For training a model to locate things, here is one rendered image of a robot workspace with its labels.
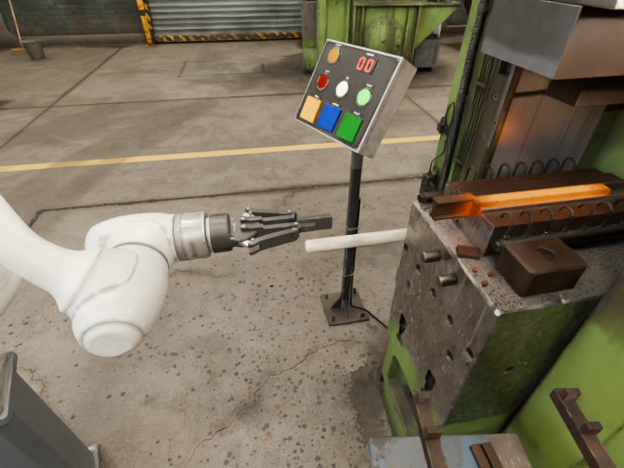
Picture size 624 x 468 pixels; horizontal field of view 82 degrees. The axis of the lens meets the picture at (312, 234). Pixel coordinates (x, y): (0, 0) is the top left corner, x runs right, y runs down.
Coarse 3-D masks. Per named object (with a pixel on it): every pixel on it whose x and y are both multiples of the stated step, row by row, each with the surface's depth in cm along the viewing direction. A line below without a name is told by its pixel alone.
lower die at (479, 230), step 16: (512, 176) 89; (528, 176) 89; (544, 176) 89; (560, 176) 89; (576, 176) 87; (592, 176) 87; (608, 176) 87; (448, 192) 86; (464, 192) 82; (480, 192) 82; (496, 192) 82; (480, 208) 75; (496, 208) 75; (512, 208) 75; (528, 208) 76; (576, 208) 76; (608, 208) 76; (464, 224) 81; (480, 224) 75; (496, 224) 72; (528, 224) 72; (544, 224) 73; (560, 224) 74; (576, 224) 75; (592, 224) 76; (608, 224) 77; (480, 240) 76; (592, 240) 79
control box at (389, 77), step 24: (360, 48) 107; (336, 72) 113; (360, 72) 106; (384, 72) 100; (408, 72) 100; (312, 96) 121; (336, 96) 112; (384, 96) 100; (384, 120) 105; (360, 144) 104
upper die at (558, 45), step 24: (504, 0) 61; (528, 0) 56; (504, 24) 62; (528, 24) 57; (552, 24) 53; (576, 24) 49; (600, 24) 50; (504, 48) 63; (528, 48) 58; (552, 48) 53; (576, 48) 51; (600, 48) 52; (552, 72) 54; (576, 72) 54; (600, 72) 54
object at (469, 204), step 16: (512, 192) 78; (528, 192) 78; (544, 192) 78; (560, 192) 78; (576, 192) 78; (592, 192) 79; (608, 192) 80; (432, 208) 76; (448, 208) 75; (464, 208) 76
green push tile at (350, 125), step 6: (348, 114) 107; (348, 120) 107; (354, 120) 106; (360, 120) 104; (342, 126) 109; (348, 126) 107; (354, 126) 105; (360, 126) 105; (342, 132) 109; (348, 132) 107; (354, 132) 105; (348, 138) 107; (354, 138) 106
